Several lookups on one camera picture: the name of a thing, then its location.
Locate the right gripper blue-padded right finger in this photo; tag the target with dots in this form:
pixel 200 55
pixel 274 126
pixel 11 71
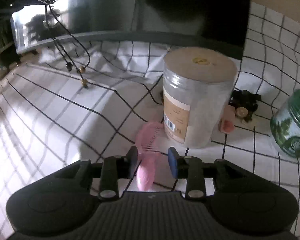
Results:
pixel 189 168

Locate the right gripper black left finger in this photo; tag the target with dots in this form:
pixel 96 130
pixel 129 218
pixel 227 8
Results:
pixel 115 168

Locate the pink plastic comb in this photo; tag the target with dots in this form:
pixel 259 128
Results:
pixel 148 154

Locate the small pink orange eraser item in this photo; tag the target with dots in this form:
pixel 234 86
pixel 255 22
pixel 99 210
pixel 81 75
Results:
pixel 227 120

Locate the white grid-pattern tablecloth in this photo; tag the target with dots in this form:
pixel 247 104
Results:
pixel 48 120

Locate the black hair accessory pile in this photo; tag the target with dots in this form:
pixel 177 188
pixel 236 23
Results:
pixel 245 104

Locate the clear jar with tan lid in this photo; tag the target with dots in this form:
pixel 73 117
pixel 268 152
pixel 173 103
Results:
pixel 196 87

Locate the green-lidded glass jar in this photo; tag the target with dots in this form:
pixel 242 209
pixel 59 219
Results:
pixel 285 126

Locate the black monitor screen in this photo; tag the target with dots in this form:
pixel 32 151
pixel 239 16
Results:
pixel 219 25

